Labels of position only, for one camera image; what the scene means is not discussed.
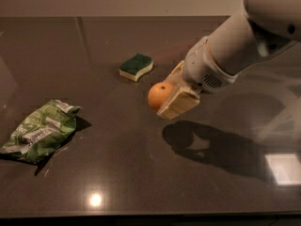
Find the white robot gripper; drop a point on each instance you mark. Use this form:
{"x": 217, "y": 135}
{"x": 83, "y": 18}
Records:
{"x": 199, "y": 67}

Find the orange fruit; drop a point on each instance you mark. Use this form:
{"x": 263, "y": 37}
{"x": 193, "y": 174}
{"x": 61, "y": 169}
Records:
{"x": 158, "y": 95}

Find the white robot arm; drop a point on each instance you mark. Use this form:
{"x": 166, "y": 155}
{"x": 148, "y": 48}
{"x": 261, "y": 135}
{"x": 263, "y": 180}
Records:
{"x": 259, "y": 31}

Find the green and yellow sponge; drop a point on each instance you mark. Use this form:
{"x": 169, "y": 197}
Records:
{"x": 136, "y": 67}

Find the crumpled green chip bag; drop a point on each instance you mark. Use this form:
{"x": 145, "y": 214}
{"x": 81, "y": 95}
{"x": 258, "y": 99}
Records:
{"x": 42, "y": 132}

